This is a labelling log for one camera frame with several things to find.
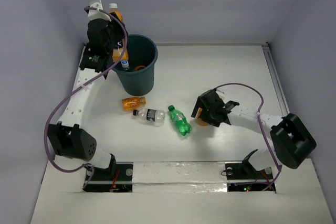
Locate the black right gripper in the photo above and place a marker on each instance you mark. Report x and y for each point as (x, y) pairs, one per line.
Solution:
(200, 104)

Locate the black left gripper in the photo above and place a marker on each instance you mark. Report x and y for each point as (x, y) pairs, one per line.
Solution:
(115, 35)

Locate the small orange juice bottle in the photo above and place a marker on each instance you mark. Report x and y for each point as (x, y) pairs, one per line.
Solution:
(198, 119)

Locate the yellow blue label bottle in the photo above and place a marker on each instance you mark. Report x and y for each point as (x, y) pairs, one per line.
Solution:
(119, 46)

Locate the large clear plastic bottle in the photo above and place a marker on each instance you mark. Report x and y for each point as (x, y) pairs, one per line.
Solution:
(125, 65)

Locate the orange label tea bottle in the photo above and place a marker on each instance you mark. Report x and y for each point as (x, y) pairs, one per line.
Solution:
(140, 67)

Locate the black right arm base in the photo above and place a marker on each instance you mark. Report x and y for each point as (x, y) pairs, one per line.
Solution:
(242, 177)

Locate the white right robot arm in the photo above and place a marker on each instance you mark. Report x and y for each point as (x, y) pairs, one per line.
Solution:
(288, 141)

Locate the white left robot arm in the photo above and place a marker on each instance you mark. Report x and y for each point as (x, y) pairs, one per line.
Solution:
(69, 136)

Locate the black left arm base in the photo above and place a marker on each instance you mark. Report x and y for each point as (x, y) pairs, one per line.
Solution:
(119, 182)

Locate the dark green plastic bin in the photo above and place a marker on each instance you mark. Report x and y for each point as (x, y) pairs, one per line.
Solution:
(142, 51)

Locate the green soda bottle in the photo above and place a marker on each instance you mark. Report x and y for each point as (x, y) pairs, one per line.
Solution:
(180, 121)

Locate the clear bottle black label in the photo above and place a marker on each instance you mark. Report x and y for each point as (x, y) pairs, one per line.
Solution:
(149, 116)

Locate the small orange patterned bottle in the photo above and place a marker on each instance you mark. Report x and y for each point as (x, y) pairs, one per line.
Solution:
(133, 103)

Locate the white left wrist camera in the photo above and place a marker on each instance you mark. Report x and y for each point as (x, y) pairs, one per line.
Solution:
(94, 11)

